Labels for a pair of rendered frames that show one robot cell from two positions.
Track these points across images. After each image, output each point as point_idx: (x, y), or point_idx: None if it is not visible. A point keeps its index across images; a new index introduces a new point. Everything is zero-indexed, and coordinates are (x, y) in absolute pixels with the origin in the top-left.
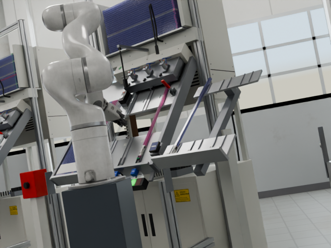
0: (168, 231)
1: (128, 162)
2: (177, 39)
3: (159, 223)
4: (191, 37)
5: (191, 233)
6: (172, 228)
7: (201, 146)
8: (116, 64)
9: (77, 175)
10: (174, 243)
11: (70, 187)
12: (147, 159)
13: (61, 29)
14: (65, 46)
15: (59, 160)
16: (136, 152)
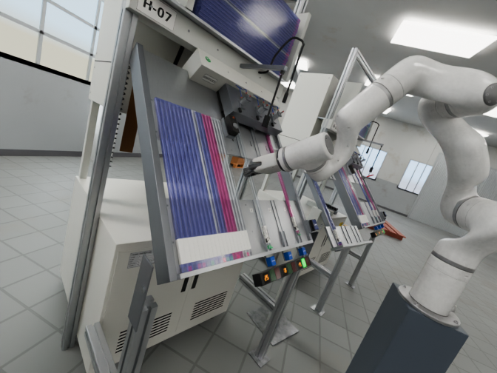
0: (289, 292)
1: (288, 237)
2: (270, 83)
3: (205, 273)
4: (279, 93)
5: (230, 274)
6: (292, 289)
7: (348, 233)
8: (191, 39)
9: (447, 309)
10: (288, 300)
11: (458, 326)
12: (302, 234)
13: (463, 116)
14: (488, 173)
15: (163, 226)
16: (288, 223)
